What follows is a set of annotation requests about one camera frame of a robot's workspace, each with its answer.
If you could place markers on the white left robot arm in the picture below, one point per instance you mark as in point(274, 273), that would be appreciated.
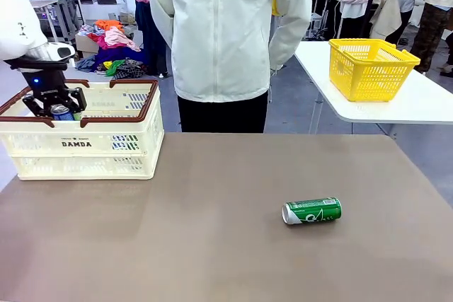
point(17, 26)

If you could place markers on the yellow plastic basket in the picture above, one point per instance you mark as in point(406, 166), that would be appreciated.
point(368, 75)

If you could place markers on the cardboard box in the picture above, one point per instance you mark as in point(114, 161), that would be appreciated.
point(83, 45)

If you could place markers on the white side table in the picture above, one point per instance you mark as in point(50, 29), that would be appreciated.
point(407, 107)

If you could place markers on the blue drink can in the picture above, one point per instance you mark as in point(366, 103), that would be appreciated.
point(62, 114)

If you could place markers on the beige hanging coat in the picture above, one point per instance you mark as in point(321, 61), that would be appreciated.
point(387, 12)

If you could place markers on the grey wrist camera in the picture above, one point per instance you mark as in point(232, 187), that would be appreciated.
point(62, 51)

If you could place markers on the person in cream jacket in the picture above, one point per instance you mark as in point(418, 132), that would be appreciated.
point(435, 5)

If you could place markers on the green drink can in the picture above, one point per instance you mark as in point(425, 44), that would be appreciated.
point(315, 210)

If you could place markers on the cream folding shopping basket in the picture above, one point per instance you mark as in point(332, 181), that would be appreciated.
point(88, 167)

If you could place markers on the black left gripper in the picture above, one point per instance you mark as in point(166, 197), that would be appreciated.
point(42, 79)

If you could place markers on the grey metal work table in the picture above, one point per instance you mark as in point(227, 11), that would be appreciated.
point(56, 1)

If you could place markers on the white computer case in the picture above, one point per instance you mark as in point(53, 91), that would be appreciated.
point(316, 26)

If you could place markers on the person in white jacket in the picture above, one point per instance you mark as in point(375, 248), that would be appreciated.
point(226, 33)

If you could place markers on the pile of colourful clothes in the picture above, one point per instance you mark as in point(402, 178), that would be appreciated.
point(113, 40)

